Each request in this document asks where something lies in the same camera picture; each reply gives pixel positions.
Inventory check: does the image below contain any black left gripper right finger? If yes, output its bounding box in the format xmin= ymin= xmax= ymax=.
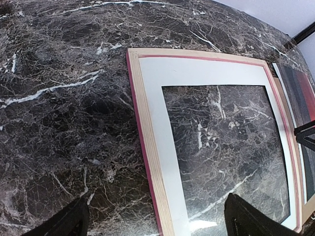
xmin=224 ymin=193 xmax=299 ymax=236

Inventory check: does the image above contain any light wooden picture frame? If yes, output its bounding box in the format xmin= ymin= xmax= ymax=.
xmin=126 ymin=48 xmax=302 ymax=236

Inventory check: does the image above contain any white mat board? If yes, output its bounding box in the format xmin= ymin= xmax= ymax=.
xmin=140 ymin=57 xmax=299 ymax=236

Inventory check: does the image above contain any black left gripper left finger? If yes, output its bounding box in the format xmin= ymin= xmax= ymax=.
xmin=24 ymin=197 xmax=89 ymax=236

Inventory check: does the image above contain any red and grey photo print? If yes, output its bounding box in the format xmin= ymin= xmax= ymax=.
xmin=273 ymin=63 xmax=315 ymax=203

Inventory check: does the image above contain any brown cardboard backing board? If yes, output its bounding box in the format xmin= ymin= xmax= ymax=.
xmin=273 ymin=77 xmax=315 ymax=225

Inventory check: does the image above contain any black right enclosure post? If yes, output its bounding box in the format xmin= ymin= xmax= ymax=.
xmin=293 ymin=22 xmax=315 ymax=44

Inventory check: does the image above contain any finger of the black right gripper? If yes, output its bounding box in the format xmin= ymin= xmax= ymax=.
xmin=294 ymin=120 xmax=315 ymax=148

